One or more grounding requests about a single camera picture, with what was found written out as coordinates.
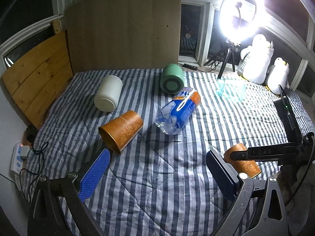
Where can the tall brown wooden board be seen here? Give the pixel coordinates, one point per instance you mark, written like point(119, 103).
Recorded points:
point(123, 34)

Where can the orange patterned cup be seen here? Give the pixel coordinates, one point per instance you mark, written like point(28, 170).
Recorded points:
point(242, 166)
point(117, 133)

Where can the blue labelled plastic bottle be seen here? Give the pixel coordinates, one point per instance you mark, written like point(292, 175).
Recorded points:
point(172, 118)

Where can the black power strip on sill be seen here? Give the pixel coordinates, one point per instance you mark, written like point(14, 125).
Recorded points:
point(187, 66)

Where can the small white penguin plush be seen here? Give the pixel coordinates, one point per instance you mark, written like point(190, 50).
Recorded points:
point(277, 75)

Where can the large white penguin plush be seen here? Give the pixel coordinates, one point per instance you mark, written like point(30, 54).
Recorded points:
point(255, 59)

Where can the wooden plank headboard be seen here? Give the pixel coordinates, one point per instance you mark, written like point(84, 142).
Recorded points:
point(37, 79)

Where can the clear blue plastic cup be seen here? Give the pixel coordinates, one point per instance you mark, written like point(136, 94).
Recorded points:
point(232, 89)

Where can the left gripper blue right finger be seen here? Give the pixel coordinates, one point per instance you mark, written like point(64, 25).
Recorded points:
point(224, 175)

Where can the white cylindrical cup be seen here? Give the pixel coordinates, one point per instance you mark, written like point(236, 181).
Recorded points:
point(108, 94)

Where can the green cylindrical cup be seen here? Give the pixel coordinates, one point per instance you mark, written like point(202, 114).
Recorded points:
point(172, 79)

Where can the striped blue white quilt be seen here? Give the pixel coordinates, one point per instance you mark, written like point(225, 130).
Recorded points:
point(159, 184)

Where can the black light tripod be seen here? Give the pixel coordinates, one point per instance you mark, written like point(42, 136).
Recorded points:
point(225, 53)

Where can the bright ring light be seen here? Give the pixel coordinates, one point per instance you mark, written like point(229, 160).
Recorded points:
point(240, 19)

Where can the white power strip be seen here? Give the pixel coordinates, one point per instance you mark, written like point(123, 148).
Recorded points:
point(20, 153)

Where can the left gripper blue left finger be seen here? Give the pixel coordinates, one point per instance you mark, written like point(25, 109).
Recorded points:
point(90, 174)

